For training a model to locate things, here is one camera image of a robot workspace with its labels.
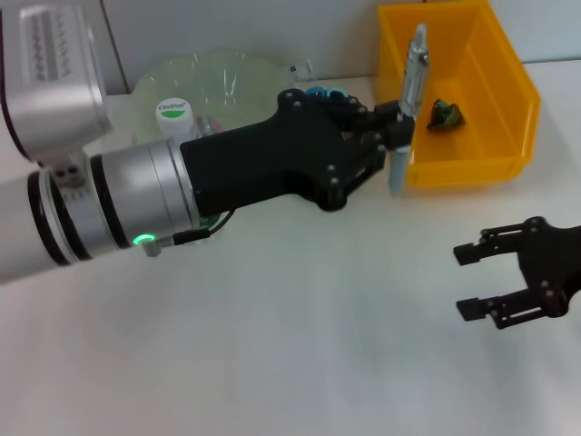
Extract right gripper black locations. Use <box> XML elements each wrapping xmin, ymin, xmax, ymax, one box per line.
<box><xmin>452</xmin><ymin>215</ymin><xmax>581</xmax><ymax>332</ymax></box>

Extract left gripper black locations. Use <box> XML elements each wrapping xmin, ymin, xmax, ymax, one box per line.
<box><xmin>179</xmin><ymin>88</ymin><xmax>416</xmax><ymax>213</ymax></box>

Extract green plastic wrapper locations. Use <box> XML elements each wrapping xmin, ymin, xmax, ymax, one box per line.
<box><xmin>426</xmin><ymin>96</ymin><xmax>468</xmax><ymax>134</ymax></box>

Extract grey pen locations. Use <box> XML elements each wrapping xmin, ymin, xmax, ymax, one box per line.
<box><xmin>389</xmin><ymin>22</ymin><xmax>430</xmax><ymax>199</ymax></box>

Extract light blue scissors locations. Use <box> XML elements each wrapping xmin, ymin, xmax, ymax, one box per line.
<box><xmin>303</xmin><ymin>84</ymin><xmax>351</xmax><ymax>102</ymax></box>

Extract transparent plastic ruler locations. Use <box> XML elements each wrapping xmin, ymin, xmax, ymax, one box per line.
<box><xmin>288</xmin><ymin>57</ymin><xmax>315</xmax><ymax>83</ymax></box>

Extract pink toy peach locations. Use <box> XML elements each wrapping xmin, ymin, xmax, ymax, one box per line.
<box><xmin>192</xmin><ymin>113</ymin><xmax>220</xmax><ymax>138</ymax></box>

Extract water bottle green label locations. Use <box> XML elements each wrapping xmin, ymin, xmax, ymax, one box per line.
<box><xmin>155</xmin><ymin>99</ymin><xmax>228</xmax><ymax>233</ymax></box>

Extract green translucent fruit bowl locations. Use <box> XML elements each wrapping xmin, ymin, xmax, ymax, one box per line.
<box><xmin>131</xmin><ymin>46</ymin><xmax>296</xmax><ymax>147</ymax></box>

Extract yellow plastic bin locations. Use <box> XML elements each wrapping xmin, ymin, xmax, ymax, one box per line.
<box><xmin>376</xmin><ymin>0</ymin><xmax>543</xmax><ymax>189</ymax></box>

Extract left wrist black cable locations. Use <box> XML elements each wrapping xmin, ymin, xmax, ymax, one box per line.
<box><xmin>143</xmin><ymin>208</ymin><xmax>237</xmax><ymax>259</ymax></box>

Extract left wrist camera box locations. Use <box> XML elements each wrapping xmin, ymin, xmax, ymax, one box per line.
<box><xmin>0</xmin><ymin>0</ymin><xmax>114</xmax><ymax>165</ymax></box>

